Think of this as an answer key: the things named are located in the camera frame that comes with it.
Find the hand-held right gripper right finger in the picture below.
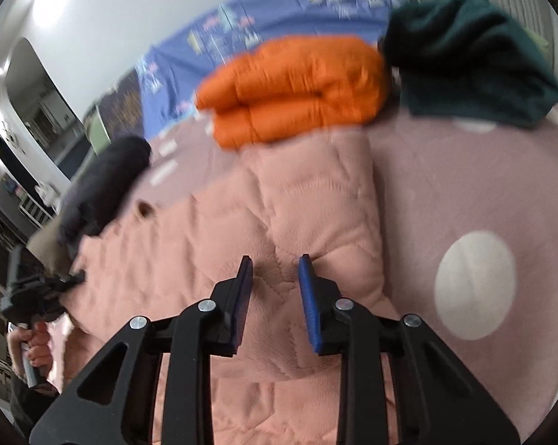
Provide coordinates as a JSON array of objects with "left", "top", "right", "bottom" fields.
[{"left": 298, "top": 253, "right": 523, "bottom": 445}]

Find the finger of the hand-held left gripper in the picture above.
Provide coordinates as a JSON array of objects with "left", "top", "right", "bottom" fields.
[{"left": 52, "top": 271, "right": 86, "bottom": 292}]

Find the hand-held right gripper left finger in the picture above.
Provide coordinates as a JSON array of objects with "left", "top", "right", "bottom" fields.
[{"left": 29, "top": 255, "right": 254, "bottom": 445}]

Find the pink fleece robe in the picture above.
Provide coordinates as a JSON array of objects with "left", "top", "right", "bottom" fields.
[{"left": 57, "top": 132, "right": 400, "bottom": 445}]

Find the person's left hand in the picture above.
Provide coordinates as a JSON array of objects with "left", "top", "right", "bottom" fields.
[{"left": 7, "top": 321, "right": 54, "bottom": 380}]

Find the tan cloth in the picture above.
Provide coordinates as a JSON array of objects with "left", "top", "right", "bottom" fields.
[{"left": 26, "top": 220, "right": 83, "bottom": 275}]

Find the black garment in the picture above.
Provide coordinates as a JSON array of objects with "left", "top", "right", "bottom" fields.
[{"left": 57, "top": 135, "right": 152, "bottom": 248}]

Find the white wardrobe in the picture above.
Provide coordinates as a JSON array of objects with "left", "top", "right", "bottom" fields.
[{"left": 0, "top": 0, "right": 159, "bottom": 223}]

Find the pink polka dot blanket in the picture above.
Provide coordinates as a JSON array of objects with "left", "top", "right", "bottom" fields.
[{"left": 112, "top": 67, "right": 558, "bottom": 445}]

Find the orange puffer jacket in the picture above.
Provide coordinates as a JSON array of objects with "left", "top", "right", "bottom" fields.
[{"left": 196, "top": 34, "right": 393, "bottom": 151}]

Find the blue patterned pillow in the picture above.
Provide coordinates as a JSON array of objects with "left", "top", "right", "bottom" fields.
[{"left": 137, "top": 0, "right": 412, "bottom": 137}]

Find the dark green sweater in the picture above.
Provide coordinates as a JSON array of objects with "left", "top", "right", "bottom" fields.
[{"left": 378, "top": 0, "right": 558, "bottom": 129}]

